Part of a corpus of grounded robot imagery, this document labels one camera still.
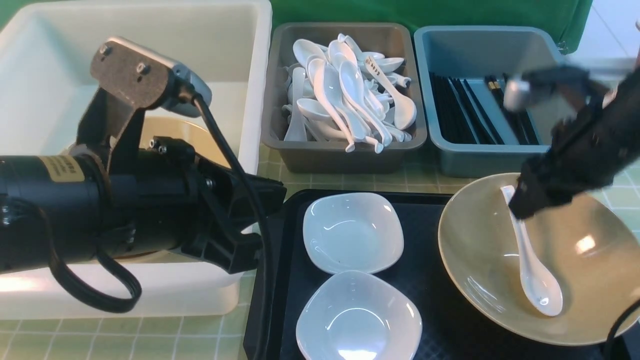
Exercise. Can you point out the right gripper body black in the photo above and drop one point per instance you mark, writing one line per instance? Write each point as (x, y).
(587, 151)

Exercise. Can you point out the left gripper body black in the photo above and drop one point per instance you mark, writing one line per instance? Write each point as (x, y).
(168, 198)

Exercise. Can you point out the beige noodle bowl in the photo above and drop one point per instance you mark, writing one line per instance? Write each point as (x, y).
(591, 252)

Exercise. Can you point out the white ceramic soup spoon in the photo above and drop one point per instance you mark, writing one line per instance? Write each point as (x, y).
(539, 285)

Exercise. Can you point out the white square dish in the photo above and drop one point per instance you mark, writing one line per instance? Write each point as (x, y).
(352, 232)
(357, 316)

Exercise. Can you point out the white square dish front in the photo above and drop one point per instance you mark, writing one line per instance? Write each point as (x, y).
(357, 316)

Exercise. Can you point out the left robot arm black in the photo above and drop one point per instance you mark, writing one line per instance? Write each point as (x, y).
(38, 192)

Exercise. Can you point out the beige bowl stack in tub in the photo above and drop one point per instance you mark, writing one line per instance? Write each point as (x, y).
(196, 136)

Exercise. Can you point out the black chopsticks pile in bin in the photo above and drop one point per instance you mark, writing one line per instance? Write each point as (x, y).
(464, 119)

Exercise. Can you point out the teal plastic chopstick bin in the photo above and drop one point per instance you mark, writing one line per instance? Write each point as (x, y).
(473, 53)

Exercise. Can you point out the large white plastic tub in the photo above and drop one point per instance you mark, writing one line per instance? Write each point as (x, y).
(46, 51)

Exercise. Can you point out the white spoon with lettering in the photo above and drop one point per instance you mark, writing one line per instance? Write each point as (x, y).
(405, 109)

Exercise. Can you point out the grey plastic spoon bin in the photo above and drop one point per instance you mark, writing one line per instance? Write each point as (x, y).
(312, 157)

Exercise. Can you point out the white spoon in bin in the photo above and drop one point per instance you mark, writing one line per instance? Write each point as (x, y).
(353, 88)

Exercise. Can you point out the black serving tray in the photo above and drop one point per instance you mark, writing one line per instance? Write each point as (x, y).
(452, 328)

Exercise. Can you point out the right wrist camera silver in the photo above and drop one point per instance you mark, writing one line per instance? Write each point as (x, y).
(516, 94)

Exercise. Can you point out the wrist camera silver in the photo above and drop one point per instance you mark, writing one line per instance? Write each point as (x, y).
(516, 94)
(144, 76)

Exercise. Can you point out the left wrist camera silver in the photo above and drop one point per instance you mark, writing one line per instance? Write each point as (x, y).
(144, 76)

